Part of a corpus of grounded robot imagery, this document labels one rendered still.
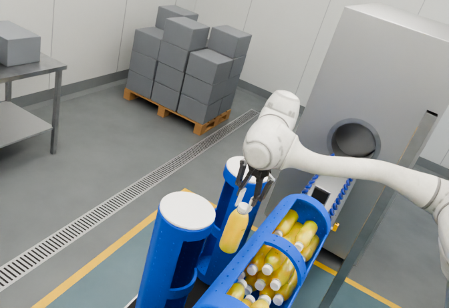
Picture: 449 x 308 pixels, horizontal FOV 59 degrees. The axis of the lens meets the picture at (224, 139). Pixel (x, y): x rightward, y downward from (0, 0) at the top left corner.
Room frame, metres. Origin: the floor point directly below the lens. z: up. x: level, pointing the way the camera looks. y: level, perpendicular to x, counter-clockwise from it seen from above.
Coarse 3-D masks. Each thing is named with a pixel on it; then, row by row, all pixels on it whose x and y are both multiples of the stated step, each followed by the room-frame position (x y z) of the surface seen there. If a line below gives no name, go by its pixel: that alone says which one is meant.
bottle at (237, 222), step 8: (232, 216) 1.11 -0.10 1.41; (240, 216) 1.11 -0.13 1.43; (248, 216) 1.13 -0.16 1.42; (232, 224) 1.10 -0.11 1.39; (240, 224) 1.10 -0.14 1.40; (224, 232) 1.12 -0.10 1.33; (232, 232) 1.10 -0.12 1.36; (240, 232) 1.10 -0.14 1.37; (224, 240) 1.11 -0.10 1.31; (232, 240) 1.10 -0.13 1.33; (240, 240) 1.11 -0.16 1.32; (224, 248) 1.10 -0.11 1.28; (232, 248) 1.10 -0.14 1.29
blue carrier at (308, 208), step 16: (288, 208) 1.55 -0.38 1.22; (304, 208) 1.68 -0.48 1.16; (320, 208) 1.62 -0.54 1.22; (272, 224) 1.40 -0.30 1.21; (320, 224) 1.64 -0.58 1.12; (256, 240) 1.29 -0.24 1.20; (272, 240) 1.28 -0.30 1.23; (320, 240) 1.63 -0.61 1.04; (240, 256) 1.19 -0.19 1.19; (288, 256) 1.23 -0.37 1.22; (224, 272) 1.10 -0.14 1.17; (240, 272) 1.07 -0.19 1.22; (304, 272) 1.24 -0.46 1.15; (208, 288) 1.03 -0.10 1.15; (224, 288) 0.98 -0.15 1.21; (208, 304) 0.91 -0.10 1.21; (224, 304) 0.91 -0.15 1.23; (240, 304) 0.92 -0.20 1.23; (272, 304) 1.20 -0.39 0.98; (288, 304) 1.15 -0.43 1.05
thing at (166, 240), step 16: (160, 224) 1.46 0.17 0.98; (160, 240) 1.45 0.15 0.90; (176, 240) 1.42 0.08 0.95; (192, 240) 1.44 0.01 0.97; (160, 256) 1.44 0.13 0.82; (176, 256) 1.42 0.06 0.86; (192, 256) 1.66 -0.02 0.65; (144, 272) 1.50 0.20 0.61; (160, 272) 1.43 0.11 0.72; (176, 272) 1.70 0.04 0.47; (192, 272) 1.62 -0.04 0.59; (144, 288) 1.47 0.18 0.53; (160, 288) 1.42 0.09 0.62; (176, 288) 1.45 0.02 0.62; (192, 288) 1.54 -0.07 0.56; (144, 304) 1.45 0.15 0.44; (160, 304) 1.42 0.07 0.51; (176, 304) 1.67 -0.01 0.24
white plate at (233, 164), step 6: (240, 156) 2.22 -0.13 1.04; (228, 162) 2.11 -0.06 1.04; (234, 162) 2.13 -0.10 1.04; (228, 168) 2.04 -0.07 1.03; (234, 168) 2.06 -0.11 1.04; (246, 168) 2.10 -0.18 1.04; (234, 174) 2.00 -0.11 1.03; (246, 174) 2.03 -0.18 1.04; (252, 180) 1.99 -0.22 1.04; (264, 180) 2.03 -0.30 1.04
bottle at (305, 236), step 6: (306, 222) 1.60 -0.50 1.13; (312, 222) 1.60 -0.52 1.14; (306, 228) 1.54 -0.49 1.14; (312, 228) 1.56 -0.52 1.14; (300, 234) 1.50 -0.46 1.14; (306, 234) 1.50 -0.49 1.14; (312, 234) 1.53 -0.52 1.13; (300, 240) 1.46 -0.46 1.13; (306, 240) 1.47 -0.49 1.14; (306, 246) 1.46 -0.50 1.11
